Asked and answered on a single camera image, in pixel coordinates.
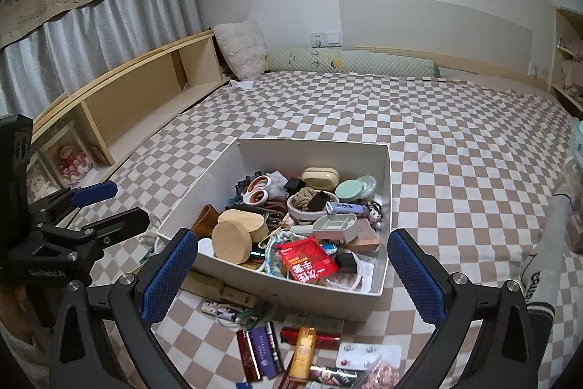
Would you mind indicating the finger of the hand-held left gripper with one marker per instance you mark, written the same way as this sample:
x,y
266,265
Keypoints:
x,y
93,193
118,222

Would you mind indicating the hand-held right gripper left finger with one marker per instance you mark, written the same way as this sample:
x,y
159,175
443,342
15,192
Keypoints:
x,y
171,275

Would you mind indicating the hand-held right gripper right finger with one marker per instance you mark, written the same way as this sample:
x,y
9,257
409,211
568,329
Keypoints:
x,y
416,275

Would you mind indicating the round wooden box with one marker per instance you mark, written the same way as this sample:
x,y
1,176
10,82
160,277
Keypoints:
x,y
232,241

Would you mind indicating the red foil packet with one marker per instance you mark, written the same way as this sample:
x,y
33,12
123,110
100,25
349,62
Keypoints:
x,y
307,261

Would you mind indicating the white cardboard box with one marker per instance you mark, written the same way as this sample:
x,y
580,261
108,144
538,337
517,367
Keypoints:
x,y
296,293

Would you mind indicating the orange and white scissors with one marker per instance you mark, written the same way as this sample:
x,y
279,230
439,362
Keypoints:
x,y
262,184

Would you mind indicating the person's left forearm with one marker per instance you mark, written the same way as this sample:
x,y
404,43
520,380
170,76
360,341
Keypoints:
x,y
18,325

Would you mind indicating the round plastic container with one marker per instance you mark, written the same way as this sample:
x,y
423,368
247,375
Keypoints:
x,y
353,190

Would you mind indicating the display case with white figures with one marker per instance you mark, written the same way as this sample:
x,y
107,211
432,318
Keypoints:
x,y
41,186

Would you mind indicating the tan wooden block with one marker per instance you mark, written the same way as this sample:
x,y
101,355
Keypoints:
x,y
202,285

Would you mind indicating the display case with red doll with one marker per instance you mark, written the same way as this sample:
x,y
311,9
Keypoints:
x,y
70,161

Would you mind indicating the white cartoon print pouch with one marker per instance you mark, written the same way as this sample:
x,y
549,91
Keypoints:
x,y
216,308

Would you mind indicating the brown wooden block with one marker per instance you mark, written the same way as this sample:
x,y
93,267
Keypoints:
x,y
364,236

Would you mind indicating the brown leather pouch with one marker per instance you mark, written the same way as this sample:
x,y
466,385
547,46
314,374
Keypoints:
x,y
207,220

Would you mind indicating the small tan wooden box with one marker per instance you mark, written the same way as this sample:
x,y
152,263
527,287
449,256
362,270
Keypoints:
x,y
239,297

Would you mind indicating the small black case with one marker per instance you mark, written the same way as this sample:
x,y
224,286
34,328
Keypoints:
x,y
346,262

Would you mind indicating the green clip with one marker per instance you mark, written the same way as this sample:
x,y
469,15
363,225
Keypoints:
x,y
253,316

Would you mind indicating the white panel with round buttons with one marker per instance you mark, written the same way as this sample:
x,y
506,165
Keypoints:
x,y
364,355

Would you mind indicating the grey plastic tray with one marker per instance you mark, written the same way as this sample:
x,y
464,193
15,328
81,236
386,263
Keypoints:
x,y
335,224

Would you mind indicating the wooden bedside shelf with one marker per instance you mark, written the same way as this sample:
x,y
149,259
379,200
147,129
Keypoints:
x,y
136,106

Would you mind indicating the clear bag of pink beads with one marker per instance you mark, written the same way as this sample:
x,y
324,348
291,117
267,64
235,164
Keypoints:
x,y
385,375

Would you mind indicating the dark red lighter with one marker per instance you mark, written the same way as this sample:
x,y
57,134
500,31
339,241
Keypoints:
x,y
246,355

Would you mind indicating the glossy red lighter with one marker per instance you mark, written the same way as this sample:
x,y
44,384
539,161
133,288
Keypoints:
x,y
325,339

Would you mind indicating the olive green packet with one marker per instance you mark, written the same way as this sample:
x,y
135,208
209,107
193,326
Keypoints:
x,y
314,320

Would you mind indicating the black hair clip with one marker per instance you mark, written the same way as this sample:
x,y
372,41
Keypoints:
x,y
243,184

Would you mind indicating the purple lighter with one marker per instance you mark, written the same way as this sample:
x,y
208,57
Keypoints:
x,y
265,350

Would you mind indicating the black striped lighter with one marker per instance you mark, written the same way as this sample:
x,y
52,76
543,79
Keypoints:
x,y
273,345

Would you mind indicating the black cartoon print lighter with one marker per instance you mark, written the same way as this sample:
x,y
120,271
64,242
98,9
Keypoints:
x,y
337,377

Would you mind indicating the person's socked leg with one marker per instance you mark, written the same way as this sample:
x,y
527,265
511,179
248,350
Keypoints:
x,y
546,243

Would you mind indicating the beige earbud case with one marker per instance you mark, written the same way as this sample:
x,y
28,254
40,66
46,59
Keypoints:
x,y
319,178

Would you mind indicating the checkered bed sheet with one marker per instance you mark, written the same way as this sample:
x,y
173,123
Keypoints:
x,y
455,143

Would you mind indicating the white crumpled cloth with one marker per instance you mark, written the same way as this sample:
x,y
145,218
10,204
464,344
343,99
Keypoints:
x,y
275,184

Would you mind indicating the yellow orange lighter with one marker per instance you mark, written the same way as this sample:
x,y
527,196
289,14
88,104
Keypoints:
x,y
303,355

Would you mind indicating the grey curtain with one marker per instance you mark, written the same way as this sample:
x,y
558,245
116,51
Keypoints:
x,y
114,29

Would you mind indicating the white paper scrap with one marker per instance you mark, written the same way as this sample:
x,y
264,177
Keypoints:
x,y
241,84

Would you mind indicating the white fluffy pillow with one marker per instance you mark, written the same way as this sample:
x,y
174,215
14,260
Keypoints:
x,y
241,49

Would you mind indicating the long green bolster pillow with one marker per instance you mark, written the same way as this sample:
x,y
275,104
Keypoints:
x,y
355,63

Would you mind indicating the small wall socket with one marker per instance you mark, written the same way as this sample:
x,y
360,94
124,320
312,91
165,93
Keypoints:
x,y
533,69

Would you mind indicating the white wall socket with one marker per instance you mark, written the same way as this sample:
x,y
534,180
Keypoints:
x,y
325,39

